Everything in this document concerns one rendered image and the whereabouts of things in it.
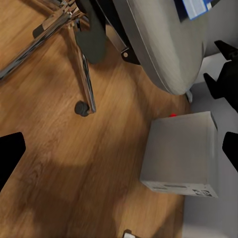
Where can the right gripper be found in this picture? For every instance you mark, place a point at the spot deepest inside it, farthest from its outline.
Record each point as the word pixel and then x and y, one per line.
pixel 226 85

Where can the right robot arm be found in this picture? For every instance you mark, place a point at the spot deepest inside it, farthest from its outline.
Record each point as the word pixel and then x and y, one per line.
pixel 226 85

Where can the desktop computer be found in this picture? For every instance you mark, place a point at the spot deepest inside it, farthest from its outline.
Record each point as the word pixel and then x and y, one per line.
pixel 181 155

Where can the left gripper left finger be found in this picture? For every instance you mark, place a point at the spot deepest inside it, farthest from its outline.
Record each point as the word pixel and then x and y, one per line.
pixel 12 148

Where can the folder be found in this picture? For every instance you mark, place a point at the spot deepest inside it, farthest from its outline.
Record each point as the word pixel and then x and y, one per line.
pixel 196 8

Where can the desk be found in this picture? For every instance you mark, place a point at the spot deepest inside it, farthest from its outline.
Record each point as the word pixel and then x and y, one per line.
pixel 212 65

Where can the swivel chair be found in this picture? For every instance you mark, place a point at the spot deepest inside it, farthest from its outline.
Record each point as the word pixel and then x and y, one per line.
pixel 156 34

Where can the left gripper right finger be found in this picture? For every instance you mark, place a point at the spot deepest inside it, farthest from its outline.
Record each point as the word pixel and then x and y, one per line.
pixel 230 148

